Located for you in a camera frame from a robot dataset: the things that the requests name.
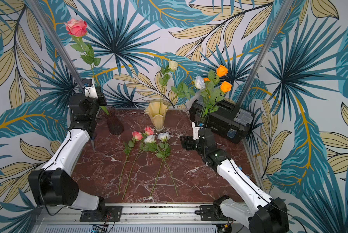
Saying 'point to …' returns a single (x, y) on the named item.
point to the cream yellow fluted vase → (156, 111)
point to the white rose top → (183, 91)
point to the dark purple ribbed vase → (114, 124)
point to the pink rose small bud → (148, 131)
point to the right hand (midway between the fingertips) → (186, 136)
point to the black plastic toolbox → (229, 122)
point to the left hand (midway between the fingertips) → (98, 87)
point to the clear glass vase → (200, 117)
